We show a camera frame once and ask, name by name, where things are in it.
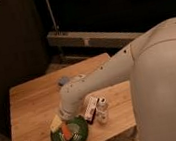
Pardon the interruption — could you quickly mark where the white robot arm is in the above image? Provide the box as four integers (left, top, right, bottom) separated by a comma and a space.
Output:
59, 17, 176, 141

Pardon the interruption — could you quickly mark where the orange carrot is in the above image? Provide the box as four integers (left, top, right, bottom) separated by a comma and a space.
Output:
61, 123, 72, 140

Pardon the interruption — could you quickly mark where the green round plate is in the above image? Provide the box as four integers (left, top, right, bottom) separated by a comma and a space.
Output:
50, 116, 89, 141

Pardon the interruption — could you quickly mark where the white and red box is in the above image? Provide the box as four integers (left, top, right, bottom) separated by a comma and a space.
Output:
84, 97, 98, 123

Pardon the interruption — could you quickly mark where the blue object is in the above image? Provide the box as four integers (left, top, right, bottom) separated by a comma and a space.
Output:
58, 76, 70, 87

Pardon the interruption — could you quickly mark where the grey metal shelf beam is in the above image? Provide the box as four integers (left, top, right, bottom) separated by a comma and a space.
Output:
46, 31, 141, 49

